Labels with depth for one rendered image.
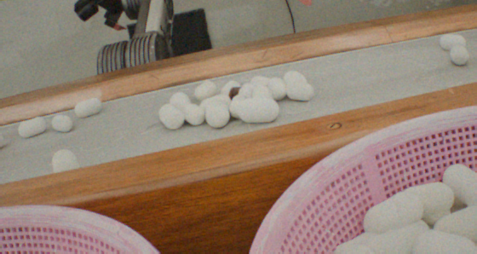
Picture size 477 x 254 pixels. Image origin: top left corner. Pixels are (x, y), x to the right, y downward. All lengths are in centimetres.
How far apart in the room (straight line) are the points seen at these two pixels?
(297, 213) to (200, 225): 8
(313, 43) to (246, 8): 191
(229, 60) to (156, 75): 10
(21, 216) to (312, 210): 16
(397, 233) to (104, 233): 14
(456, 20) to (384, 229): 54
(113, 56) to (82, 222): 63
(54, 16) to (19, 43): 26
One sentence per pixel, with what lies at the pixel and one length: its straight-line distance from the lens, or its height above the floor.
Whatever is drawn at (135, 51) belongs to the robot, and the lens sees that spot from 83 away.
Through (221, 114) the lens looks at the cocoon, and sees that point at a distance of 38.
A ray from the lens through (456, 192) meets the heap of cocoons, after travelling 26.
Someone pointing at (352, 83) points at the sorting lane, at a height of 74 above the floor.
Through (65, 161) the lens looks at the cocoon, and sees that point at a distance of 35.
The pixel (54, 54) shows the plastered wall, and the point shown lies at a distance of 260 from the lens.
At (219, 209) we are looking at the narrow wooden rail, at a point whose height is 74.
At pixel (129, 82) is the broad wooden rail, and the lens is 61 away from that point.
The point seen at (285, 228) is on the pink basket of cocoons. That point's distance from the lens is 19.
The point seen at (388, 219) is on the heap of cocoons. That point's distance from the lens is 22.
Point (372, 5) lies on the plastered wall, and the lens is 276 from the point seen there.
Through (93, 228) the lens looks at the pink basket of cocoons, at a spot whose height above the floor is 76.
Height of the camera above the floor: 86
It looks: 18 degrees down
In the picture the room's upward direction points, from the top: 11 degrees counter-clockwise
